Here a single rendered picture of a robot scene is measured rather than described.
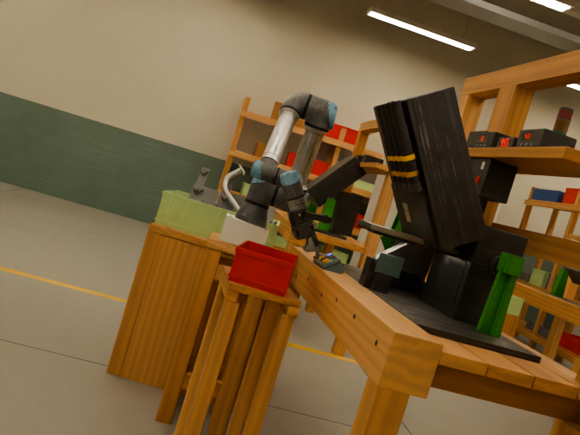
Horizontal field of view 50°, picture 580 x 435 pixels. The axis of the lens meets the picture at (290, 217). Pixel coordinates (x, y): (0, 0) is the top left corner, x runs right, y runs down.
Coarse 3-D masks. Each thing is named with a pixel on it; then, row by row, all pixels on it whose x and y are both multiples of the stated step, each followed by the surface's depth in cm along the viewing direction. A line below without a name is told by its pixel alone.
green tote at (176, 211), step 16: (176, 192) 348; (160, 208) 317; (176, 208) 317; (192, 208) 317; (208, 208) 317; (176, 224) 317; (192, 224) 318; (208, 224) 318; (272, 224) 317; (272, 240) 318
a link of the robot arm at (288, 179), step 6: (282, 174) 246; (288, 174) 244; (294, 174) 245; (282, 180) 246; (288, 180) 244; (294, 180) 245; (300, 180) 250; (282, 186) 248; (288, 186) 245; (294, 186) 245; (300, 186) 247; (288, 192) 246; (294, 192) 245; (300, 192) 246; (288, 198) 247; (294, 198) 245
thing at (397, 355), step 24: (312, 264) 252; (312, 288) 242; (336, 288) 213; (360, 288) 217; (336, 312) 206; (360, 312) 184; (384, 312) 180; (336, 336) 199; (360, 336) 178; (384, 336) 162; (408, 336) 157; (360, 360) 173; (384, 360) 157; (408, 360) 157; (432, 360) 159; (384, 384) 157; (408, 384) 158
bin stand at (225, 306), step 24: (240, 288) 210; (288, 288) 234; (216, 312) 239; (264, 312) 243; (288, 312) 214; (216, 336) 211; (264, 336) 243; (288, 336) 215; (216, 360) 212; (264, 360) 219; (192, 384) 240; (264, 384) 216; (192, 408) 213; (240, 408) 244; (264, 408) 216; (192, 432) 213; (240, 432) 245
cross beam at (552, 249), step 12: (504, 228) 253; (516, 228) 244; (528, 240) 234; (540, 240) 226; (552, 240) 220; (564, 240) 213; (528, 252) 232; (540, 252) 224; (552, 252) 218; (564, 252) 211; (576, 252) 206; (564, 264) 209; (576, 264) 204
